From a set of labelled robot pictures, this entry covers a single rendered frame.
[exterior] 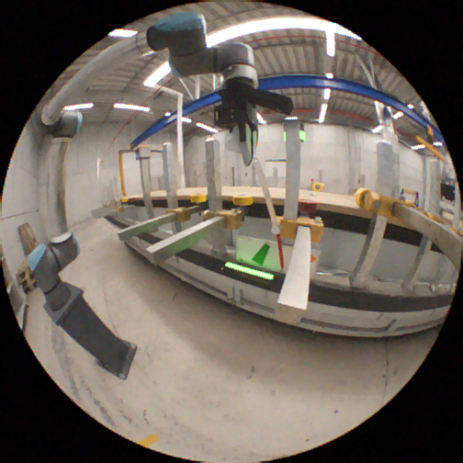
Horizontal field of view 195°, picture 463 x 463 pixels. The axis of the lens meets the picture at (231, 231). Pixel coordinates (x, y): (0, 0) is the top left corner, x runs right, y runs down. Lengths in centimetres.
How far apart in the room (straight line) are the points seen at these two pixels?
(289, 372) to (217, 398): 45
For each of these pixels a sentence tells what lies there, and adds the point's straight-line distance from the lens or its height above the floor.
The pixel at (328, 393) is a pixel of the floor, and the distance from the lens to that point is 111.
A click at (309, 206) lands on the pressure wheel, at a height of 89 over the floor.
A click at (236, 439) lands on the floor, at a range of 102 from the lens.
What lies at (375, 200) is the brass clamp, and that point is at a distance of 39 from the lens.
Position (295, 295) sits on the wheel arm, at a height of 86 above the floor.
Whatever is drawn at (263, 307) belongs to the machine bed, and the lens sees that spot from 101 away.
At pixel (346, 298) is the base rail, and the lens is 49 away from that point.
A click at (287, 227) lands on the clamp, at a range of 37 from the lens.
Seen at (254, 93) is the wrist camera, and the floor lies 116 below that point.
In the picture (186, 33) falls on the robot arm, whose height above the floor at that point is 129.
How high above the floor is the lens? 97
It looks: 22 degrees down
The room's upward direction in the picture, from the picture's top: 2 degrees counter-clockwise
